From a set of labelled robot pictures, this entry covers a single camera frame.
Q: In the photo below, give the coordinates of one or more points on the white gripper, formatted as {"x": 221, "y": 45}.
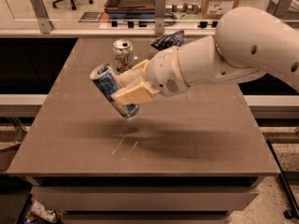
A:
{"x": 163, "y": 70}

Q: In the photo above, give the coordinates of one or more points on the blue silver Red Bull can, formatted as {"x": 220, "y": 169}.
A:
{"x": 103, "y": 79}

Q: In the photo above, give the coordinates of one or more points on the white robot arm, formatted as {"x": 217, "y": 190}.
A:
{"x": 248, "y": 43}

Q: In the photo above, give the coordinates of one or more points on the white green 7UP can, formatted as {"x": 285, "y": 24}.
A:
{"x": 123, "y": 55}

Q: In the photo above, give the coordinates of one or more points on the crumpled blue chip bag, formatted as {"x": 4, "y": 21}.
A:
{"x": 168, "y": 41}

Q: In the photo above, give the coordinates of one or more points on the cardboard box at left floor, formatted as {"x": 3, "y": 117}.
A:
{"x": 7, "y": 153}

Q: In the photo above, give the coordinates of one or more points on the bin with trash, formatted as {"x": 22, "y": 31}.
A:
{"x": 34, "y": 212}

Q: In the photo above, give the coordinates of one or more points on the middle metal glass bracket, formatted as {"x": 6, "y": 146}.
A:
{"x": 159, "y": 16}

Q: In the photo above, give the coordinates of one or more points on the metal glass bracket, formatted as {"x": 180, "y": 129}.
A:
{"x": 281, "y": 9}
{"x": 43, "y": 20}
{"x": 159, "y": 16}

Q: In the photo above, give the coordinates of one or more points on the left metal glass bracket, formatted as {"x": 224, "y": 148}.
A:
{"x": 43, "y": 20}

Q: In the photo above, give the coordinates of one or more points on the right metal glass bracket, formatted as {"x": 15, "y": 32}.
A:
{"x": 281, "y": 9}

